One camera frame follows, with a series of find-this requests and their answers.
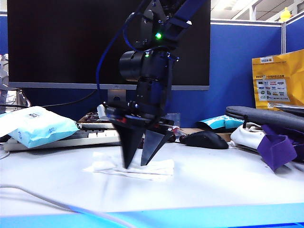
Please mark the yellow rubber duck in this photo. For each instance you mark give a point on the yellow rubber duck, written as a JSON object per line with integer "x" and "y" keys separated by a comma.
{"x": 285, "y": 14}

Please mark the clear plastic cup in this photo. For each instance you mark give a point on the clear plastic cup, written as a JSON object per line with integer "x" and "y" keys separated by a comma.
{"x": 176, "y": 118}

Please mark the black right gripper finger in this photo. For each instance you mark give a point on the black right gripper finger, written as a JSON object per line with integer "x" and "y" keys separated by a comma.
{"x": 129, "y": 145}
{"x": 152, "y": 145}

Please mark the light blue snack packet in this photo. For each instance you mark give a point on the light blue snack packet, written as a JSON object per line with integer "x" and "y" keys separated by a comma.
{"x": 221, "y": 122}

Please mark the purple cloth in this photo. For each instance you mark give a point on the purple cloth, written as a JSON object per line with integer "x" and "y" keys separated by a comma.
{"x": 275, "y": 152}

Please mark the black computer monitor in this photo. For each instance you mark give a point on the black computer monitor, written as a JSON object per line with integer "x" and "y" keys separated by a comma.
{"x": 59, "y": 47}

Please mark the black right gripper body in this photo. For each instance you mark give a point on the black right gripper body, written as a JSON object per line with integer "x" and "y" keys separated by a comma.
{"x": 152, "y": 104}

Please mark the grey laptop sleeve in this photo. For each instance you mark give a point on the grey laptop sleeve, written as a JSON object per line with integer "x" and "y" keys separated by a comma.
{"x": 261, "y": 116}

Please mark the blue cubicle partition panel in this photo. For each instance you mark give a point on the blue cubicle partition panel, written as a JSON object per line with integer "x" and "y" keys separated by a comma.
{"x": 232, "y": 71}
{"x": 294, "y": 35}

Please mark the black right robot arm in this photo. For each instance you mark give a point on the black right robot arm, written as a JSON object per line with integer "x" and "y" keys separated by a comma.
{"x": 142, "y": 66}

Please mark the yellow paper bag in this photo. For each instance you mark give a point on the yellow paper bag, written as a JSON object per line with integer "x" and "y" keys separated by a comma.
{"x": 285, "y": 71}

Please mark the silver monitor stand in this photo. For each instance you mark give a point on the silver monitor stand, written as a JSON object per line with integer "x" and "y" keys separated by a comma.
{"x": 111, "y": 95}

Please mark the purple fabric bag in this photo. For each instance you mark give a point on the purple fabric bag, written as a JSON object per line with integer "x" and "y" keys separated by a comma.
{"x": 299, "y": 147}

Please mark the black computer mouse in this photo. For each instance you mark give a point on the black computer mouse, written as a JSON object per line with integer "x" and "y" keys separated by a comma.
{"x": 206, "y": 140}

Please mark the light blue wet wipes pack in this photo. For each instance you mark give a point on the light blue wet wipes pack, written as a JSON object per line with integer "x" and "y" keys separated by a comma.
{"x": 42, "y": 128}

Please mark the white mechanical keyboard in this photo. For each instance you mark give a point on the white mechanical keyboard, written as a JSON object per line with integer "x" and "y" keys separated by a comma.
{"x": 71, "y": 142}

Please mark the white tray of cherries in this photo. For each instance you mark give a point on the white tray of cherries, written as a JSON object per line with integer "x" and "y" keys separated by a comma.
{"x": 90, "y": 125}

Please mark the white cloth bag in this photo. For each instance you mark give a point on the white cloth bag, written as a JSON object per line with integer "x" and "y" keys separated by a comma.
{"x": 244, "y": 137}

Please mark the white wet wipe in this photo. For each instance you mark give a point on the white wet wipe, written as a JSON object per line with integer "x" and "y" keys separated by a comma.
{"x": 156, "y": 171}

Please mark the small red white wrapper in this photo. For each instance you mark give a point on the small red white wrapper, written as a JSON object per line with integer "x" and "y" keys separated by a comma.
{"x": 177, "y": 130}

